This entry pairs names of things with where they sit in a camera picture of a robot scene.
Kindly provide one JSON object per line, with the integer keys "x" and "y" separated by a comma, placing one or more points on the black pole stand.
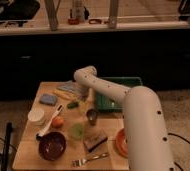
{"x": 4, "y": 161}

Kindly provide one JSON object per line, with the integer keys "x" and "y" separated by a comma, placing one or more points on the red bowl on shelf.
{"x": 73, "y": 21}

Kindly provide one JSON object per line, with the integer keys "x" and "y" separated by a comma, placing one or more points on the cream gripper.
{"x": 88, "y": 103}

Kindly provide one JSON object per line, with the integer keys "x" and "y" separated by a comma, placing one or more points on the blue grey triangular cloth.
{"x": 73, "y": 87}

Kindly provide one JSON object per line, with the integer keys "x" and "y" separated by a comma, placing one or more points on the orange fruit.
{"x": 57, "y": 122}

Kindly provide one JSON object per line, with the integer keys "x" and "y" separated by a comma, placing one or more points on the green pepper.
{"x": 72, "y": 105}

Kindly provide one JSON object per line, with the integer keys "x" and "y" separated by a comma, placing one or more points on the black office chair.
{"x": 18, "y": 11}

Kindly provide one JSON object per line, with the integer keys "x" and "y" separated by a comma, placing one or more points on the yellow banana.
{"x": 61, "y": 94}

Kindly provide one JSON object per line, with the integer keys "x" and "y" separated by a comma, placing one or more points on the white paper cup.
{"x": 37, "y": 116}

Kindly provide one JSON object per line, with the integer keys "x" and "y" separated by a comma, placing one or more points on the blue sponge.
{"x": 48, "y": 99}

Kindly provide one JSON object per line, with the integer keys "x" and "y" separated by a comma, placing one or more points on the dark maroon bowl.
{"x": 51, "y": 145}

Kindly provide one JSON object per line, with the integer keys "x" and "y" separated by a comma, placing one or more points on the brown black sponge block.
{"x": 95, "y": 140}

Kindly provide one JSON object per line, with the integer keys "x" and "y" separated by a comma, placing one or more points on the green plastic tray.
{"x": 103, "y": 104}

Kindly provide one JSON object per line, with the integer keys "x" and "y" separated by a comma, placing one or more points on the white bottle on shelf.
{"x": 78, "y": 10}

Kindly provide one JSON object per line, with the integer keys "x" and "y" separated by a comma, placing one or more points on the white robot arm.
{"x": 145, "y": 129}

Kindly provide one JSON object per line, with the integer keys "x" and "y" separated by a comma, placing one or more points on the green plastic cup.
{"x": 77, "y": 131}

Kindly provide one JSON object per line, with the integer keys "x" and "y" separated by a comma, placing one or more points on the orange bowl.
{"x": 121, "y": 144}

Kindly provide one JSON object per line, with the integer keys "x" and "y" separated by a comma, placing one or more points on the white handled spatula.
{"x": 45, "y": 129}

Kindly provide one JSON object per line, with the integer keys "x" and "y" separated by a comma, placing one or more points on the silver fork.
{"x": 81, "y": 162}

